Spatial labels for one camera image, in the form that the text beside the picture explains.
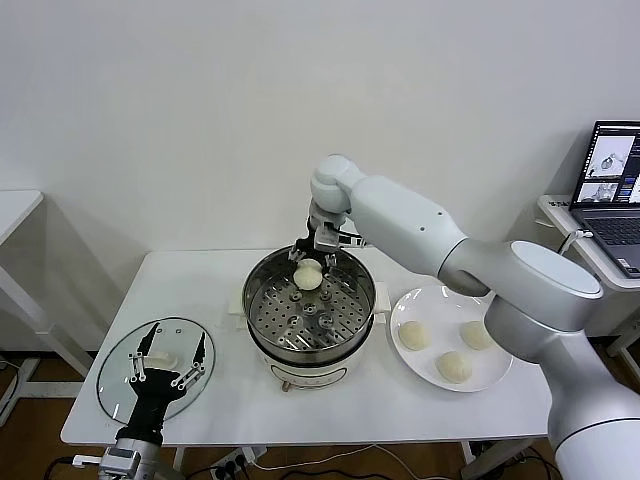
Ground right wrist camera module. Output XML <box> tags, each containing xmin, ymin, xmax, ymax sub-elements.
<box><xmin>313</xmin><ymin>222</ymin><xmax>367</xmax><ymax>250</ymax></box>

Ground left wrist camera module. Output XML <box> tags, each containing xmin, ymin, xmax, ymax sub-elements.
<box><xmin>72</xmin><ymin>453</ymin><xmax>109</xmax><ymax>470</ymax></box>

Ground white power strip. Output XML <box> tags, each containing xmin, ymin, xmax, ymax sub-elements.
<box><xmin>208</xmin><ymin>446</ymin><xmax>269</xmax><ymax>480</ymax></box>

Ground steel steamer basket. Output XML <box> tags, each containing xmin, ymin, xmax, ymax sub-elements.
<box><xmin>241</xmin><ymin>242</ymin><xmax>377</xmax><ymax>357</ymax></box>

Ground white side table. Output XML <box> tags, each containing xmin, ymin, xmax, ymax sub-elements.
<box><xmin>0</xmin><ymin>190</ymin><xmax>95</xmax><ymax>431</ymax></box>

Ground white laptop stand table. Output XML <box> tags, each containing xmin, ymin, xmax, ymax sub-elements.
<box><xmin>537</xmin><ymin>192</ymin><xmax>640</xmax><ymax>361</ymax></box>

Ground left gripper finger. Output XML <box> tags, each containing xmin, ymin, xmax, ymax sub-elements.
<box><xmin>169</xmin><ymin>330</ymin><xmax>208</xmax><ymax>391</ymax></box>
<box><xmin>127</xmin><ymin>321</ymin><xmax>162</xmax><ymax>385</ymax></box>

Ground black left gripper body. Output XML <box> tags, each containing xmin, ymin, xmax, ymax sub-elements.
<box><xmin>124</xmin><ymin>367</ymin><xmax>185</xmax><ymax>442</ymax></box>

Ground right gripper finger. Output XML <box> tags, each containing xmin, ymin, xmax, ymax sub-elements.
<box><xmin>288</xmin><ymin>240</ymin><xmax>314</xmax><ymax>264</ymax></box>
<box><xmin>322</xmin><ymin>252</ymin><xmax>352</xmax><ymax>280</ymax></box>

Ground white round plate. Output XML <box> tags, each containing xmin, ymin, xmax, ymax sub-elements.
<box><xmin>389</xmin><ymin>285</ymin><xmax>514</xmax><ymax>394</ymax></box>

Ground glass pot lid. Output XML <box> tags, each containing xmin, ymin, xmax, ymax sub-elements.
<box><xmin>95</xmin><ymin>314</ymin><xmax>216</xmax><ymax>429</ymax></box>

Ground white steamed baozi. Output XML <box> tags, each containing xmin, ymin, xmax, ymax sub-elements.
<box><xmin>292</xmin><ymin>258</ymin><xmax>323</xmax><ymax>292</ymax></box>
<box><xmin>436</xmin><ymin>350</ymin><xmax>474</xmax><ymax>385</ymax></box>
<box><xmin>398</xmin><ymin>320</ymin><xmax>432</xmax><ymax>352</ymax></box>
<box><xmin>459</xmin><ymin>320</ymin><xmax>494</xmax><ymax>350</ymax></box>

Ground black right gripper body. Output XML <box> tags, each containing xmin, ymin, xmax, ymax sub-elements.
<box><xmin>298</xmin><ymin>214</ymin><xmax>340</xmax><ymax>259</ymax></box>

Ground white floor cord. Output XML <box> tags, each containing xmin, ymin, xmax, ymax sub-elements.
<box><xmin>249</xmin><ymin>442</ymin><xmax>377</xmax><ymax>471</ymax></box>

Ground white laptop cable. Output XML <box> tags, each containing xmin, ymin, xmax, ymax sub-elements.
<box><xmin>559</xmin><ymin>228</ymin><xmax>594</xmax><ymax>256</ymax></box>

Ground grey open laptop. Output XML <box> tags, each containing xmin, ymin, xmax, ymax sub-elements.
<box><xmin>568</xmin><ymin>119</ymin><xmax>640</xmax><ymax>279</ymax></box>

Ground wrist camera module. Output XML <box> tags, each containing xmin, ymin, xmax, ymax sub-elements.
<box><xmin>313</xmin><ymin>222</ymin><xmax>367</xmax><ymax>250</ymax></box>
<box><xmin>72</xmin><ymin>453</ymin><xmax>109</xmax><ymax>470</ymax></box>

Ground white electric cooking pot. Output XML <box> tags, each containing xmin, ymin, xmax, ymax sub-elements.
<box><xmin>227</xmin><ymin>280</ymin><xmax>392</xmax><ymax>395</ymax></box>

